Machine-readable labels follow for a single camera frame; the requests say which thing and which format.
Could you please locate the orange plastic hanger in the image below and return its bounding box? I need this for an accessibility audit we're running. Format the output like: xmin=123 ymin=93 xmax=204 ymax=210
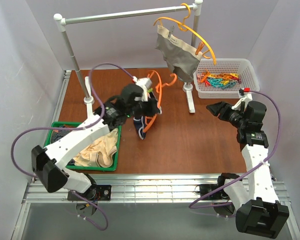
xmin=142 ymin=70 xmax=178 ymax=133

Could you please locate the navy blue underwear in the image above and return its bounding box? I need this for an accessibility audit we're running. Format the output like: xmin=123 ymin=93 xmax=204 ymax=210
xmin=133 ymin=116 xmax=148 ymax=140

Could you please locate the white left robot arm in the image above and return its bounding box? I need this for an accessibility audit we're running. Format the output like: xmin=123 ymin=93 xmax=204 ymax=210
xmin=31 ymin=77 xmax=160 ymax=200

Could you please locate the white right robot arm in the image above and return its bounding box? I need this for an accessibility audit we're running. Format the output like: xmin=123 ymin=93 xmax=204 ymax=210
xmin=207 ymin=88 xmax=290 ymax=239

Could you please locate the beige underwear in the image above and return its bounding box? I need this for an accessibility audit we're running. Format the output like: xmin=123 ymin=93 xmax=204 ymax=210
xmin=73 ymin=128 xmax=119 ymax=168

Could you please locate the grey hanging underwear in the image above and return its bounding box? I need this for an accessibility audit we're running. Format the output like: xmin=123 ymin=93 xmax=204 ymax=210
xmin=155 ymin=25 xmax=203 ymax=83

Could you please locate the yellow plastic hanger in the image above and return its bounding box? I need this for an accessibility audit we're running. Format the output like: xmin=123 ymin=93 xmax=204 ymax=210
xmin=153 ymin=0 xmax=217 ymax=65

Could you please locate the teal clothespin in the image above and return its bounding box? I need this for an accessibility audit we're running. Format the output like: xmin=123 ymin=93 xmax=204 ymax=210
xmin=207 ymin=78 xmax=225 ymax=88

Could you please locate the white plastic basket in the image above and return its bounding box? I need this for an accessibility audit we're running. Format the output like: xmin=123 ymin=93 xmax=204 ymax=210
xmin=194 ymin=58 xmax=260 ymax=99

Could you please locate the green plastic tray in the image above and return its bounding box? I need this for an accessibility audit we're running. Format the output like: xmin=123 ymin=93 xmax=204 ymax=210
xmin=44 ymin=121 xmax=122 ymax=172

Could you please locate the white clothes rack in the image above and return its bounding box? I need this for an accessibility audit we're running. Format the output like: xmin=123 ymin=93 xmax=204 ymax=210
xmin=53 ymin=0 xmax=203 ymax=116

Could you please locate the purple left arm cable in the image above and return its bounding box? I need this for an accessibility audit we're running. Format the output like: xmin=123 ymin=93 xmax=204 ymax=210
xmin=10 ymin=62 xmax=138 ymax=231

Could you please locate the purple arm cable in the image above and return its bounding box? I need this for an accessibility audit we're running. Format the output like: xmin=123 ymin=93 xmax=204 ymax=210
xmin=189 ymin=91 xmax=282 ymax=210
xmin=10 ymin=62 xmax=138 ymax=231

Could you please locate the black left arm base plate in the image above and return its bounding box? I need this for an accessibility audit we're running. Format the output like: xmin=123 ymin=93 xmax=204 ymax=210
xmin=79 ymin=184 xmax=112 ymax=202

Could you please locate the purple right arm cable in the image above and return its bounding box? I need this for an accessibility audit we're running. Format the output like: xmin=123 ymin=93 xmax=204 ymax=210
xmin=189 ymin=91 xmax=282 ymax=210

